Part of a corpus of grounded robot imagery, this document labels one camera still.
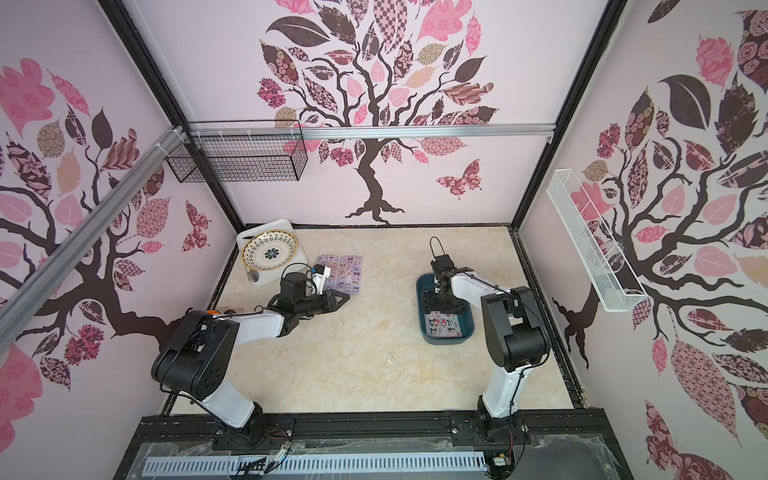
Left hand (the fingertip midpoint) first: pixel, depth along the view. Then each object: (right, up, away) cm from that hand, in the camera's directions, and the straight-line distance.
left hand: (347, 301), depth 91 cm
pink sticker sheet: (-9, +12, +19) cm, 24 cm away
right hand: (+29, -4, +4) cm, 30 cm away
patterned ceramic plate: (-34, +16, +21) cm, 43 cm away
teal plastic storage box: (+26, +5, +9) cm, 28 cm away
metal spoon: (-37, +7, +14) cm, 40 cm away
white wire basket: (+64, +10, -26) cm, 69 cm away
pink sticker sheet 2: (-1, +7, +14) cm, 16 cm away
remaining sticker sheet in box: (+30, -8, +1) cm, 31 cm away
